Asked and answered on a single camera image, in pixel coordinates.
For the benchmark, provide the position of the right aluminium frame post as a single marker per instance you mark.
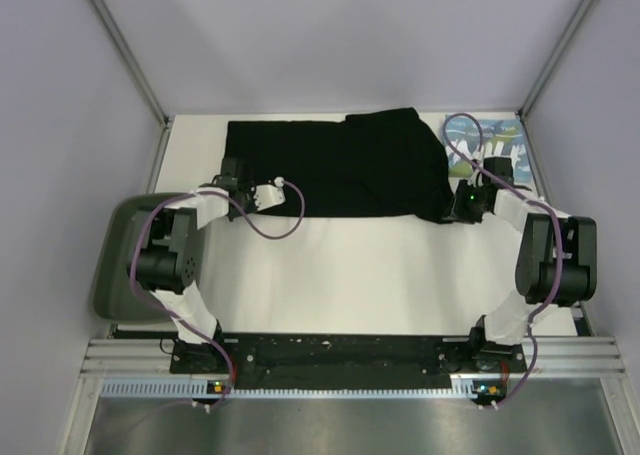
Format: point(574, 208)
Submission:
point(561, 47)

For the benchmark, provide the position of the light blue slotted cable duct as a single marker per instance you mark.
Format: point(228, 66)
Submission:
point(213, 390)

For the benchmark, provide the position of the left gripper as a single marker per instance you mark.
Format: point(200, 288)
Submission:
point(249, 189)

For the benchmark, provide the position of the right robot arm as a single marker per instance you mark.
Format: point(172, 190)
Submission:
point(556, 264)

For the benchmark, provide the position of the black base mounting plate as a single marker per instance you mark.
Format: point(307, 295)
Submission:
point(321, 361)

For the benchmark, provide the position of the left aluminium frame post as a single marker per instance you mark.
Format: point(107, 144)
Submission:
point(129, 60)

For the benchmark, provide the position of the dark green plastic bin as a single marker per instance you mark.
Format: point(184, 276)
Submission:
point(114, 297)

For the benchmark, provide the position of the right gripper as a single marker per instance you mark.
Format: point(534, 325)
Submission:
point(459, 214)

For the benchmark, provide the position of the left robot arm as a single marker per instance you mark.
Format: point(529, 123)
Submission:
point(170, 242)

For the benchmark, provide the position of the black t-shirt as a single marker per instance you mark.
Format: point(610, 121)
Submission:
point(381, 164)

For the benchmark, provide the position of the aluminium frame post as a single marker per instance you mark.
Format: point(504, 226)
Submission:
point(129, 60)
point(561, 47)

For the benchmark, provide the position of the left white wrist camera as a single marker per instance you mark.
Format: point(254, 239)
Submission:
point(269, 195)

